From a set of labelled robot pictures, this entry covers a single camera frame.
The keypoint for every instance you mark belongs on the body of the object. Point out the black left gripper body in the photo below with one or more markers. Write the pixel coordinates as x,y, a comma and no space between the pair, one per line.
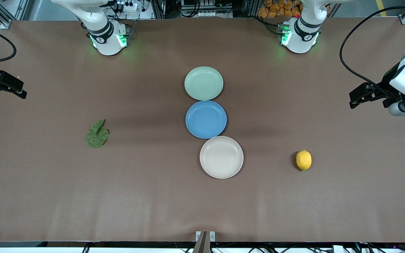
384,88

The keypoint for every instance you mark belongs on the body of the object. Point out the yellow lemon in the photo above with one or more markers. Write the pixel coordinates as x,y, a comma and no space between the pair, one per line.
303,160

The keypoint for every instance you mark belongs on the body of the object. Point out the green lettuce leaf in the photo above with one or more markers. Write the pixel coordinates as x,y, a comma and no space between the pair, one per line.
97,135

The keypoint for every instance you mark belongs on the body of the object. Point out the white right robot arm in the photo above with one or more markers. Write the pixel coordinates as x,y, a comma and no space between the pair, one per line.
105,33

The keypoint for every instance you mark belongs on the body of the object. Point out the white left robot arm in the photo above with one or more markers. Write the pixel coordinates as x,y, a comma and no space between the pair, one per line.
302,31

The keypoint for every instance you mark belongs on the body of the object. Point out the orange snack packet pile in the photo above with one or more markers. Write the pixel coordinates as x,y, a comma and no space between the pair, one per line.
280,7

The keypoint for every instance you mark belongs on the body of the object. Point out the white power strip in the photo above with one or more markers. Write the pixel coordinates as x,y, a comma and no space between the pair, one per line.
128,6

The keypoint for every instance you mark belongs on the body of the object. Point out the white bowl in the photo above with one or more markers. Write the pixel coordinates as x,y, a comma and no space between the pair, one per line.
221,157

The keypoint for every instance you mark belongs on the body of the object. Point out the blue plate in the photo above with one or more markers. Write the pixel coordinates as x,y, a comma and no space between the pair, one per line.
206,119

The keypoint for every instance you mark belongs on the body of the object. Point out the pale green plate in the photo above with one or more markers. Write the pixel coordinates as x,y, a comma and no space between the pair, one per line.
203,83

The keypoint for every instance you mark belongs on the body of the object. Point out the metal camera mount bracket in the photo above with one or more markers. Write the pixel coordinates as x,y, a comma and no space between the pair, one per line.
205,240

